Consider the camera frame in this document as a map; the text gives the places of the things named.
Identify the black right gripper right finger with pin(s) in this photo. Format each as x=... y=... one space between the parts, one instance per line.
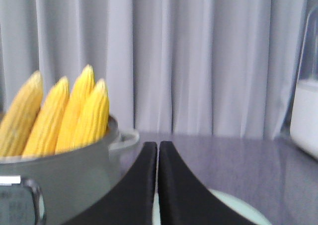
x=184 y=200

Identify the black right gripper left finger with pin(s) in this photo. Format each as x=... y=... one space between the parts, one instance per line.
x=130 y=202

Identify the yellow corn cob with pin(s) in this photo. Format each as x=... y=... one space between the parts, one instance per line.
x=81 y=90
x=43 y=138
x=17 y=123
x=93 y=118

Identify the light green plate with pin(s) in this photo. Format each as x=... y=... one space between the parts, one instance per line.
x=238 y=205

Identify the green electric cooking pot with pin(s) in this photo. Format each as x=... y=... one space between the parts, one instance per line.
x=52 y=190

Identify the white appliance at right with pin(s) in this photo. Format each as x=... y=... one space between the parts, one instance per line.
x=301 y=123

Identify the grey white curtain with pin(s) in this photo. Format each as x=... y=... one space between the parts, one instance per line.
x=196 y=67

